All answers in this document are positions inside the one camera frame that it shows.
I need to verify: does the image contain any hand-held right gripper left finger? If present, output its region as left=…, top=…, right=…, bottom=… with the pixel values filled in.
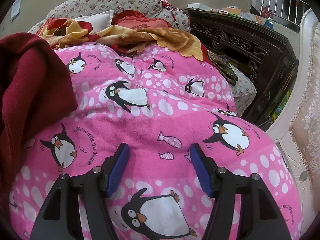
left=29, top=142, right=130, bottom=240

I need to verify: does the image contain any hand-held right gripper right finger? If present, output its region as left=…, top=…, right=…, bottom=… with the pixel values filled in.
left=189, top=144, right=292, bottom=240

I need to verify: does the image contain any maroon garment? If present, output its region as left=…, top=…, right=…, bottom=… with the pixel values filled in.
left=0, top=34, right=78, bottom=190

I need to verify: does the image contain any pink penguin print blanket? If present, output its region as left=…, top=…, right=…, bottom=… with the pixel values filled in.
left=7, top=42, right=303, bottom=240

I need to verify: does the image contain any dark patterned cloth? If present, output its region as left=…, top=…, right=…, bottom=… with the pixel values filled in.
left=207, top=52, right=238, bottom=85

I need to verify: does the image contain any white floral headboard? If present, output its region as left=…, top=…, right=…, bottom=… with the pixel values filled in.
left=265, top=9, right=320, bottom=240

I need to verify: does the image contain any dark carved wooden cabinet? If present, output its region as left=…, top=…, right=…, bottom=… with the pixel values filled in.
left=187, top=8, right=299, bottom=130

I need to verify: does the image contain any yellow and red blanket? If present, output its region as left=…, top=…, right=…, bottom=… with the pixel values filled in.
left=35, top=17, right=208, bottom=62

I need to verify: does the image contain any red ruffled cushion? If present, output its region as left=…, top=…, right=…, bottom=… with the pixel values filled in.
left=112, top=10, right=173, bottom=34

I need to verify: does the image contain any white pillow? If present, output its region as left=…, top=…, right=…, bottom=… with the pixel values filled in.
left=72, top=9, right=114, bottom=28

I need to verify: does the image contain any white flat box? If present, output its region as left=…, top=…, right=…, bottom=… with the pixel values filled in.
left=187, top=3, right=217, bottom=10

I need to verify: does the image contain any red patterned cloth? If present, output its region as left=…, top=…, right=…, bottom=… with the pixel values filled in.
left=157, top=0, right=187, bottom=14

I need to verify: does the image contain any floral sofa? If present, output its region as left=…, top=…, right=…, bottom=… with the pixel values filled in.
left=27, top=0, right=257, bottom=118

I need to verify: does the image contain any wall poster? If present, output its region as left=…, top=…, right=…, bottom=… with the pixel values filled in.
left=10, top=0, right=24, bottom=22

